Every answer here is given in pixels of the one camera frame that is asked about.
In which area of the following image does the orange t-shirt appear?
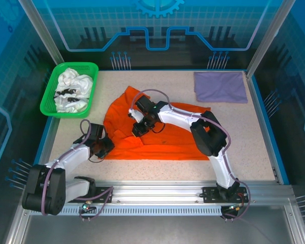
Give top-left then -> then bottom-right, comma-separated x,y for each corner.
103,85 -> 211,161

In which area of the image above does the small black connector with led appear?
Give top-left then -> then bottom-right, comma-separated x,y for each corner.
78,202 -> 97,215
222,203 -> 246,215

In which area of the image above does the green plastic basket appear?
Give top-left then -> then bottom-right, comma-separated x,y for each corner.
39,62 -> 99,119

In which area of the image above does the white t-shirt with black print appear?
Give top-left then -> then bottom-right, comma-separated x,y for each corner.
53,67 -> 94,113

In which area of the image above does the folded purple t-shirt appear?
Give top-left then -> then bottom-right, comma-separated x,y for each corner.
194,71 -> 249,104

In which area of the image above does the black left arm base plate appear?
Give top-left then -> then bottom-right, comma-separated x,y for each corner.
67,186 -> 114,203

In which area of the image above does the aluminium side rail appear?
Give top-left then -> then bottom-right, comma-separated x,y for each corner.
32,118 -> 55,185
245,72 -> 282,184

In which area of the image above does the aluminium mounting rail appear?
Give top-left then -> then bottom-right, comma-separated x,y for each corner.
22,180 -> 295,204

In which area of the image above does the slotted grey cable duct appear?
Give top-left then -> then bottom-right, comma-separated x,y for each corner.
30,205 -> 229,217

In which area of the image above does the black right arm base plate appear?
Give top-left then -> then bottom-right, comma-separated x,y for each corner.
202,186 -> 249,203

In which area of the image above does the aluminium frame post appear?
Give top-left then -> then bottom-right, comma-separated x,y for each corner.
17,0 -> 65,67
246,0 -> 295,78

